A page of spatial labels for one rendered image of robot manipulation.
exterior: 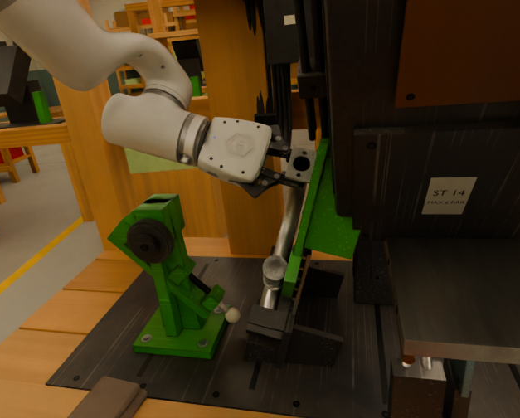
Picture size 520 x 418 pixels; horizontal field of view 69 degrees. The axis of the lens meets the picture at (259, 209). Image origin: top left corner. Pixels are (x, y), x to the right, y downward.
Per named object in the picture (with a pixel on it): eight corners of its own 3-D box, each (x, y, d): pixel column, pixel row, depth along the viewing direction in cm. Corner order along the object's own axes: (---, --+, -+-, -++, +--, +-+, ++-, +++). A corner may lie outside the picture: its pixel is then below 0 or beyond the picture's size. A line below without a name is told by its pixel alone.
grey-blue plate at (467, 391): (467, 435, 50) (482, 352, 44) (450, 432, 50) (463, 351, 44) (449, 376, 58) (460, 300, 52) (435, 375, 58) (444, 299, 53)
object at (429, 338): (601, 382, 32) (611, 355, 31) (400, 364, 36) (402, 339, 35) (471, 201, 67) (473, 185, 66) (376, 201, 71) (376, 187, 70)
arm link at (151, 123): (199, 127, 68) (181, 172, 65) (130, 108, 69) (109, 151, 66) (194, 98, 60) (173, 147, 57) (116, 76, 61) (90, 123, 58)
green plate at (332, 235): (342, 293, 55) (386, 156, 46) (286, 277, 56) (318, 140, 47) (343, 252, 65) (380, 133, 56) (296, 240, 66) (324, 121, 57)
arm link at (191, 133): (172, 151, 57) (191, 156, 57) (191, 102, 60) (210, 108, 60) (181, 173, 65) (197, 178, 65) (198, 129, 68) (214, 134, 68)
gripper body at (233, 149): (185, 158, 57) (256, 179, 57) (206, 103, 60) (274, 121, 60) (191, 178, 64) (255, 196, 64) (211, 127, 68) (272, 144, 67)
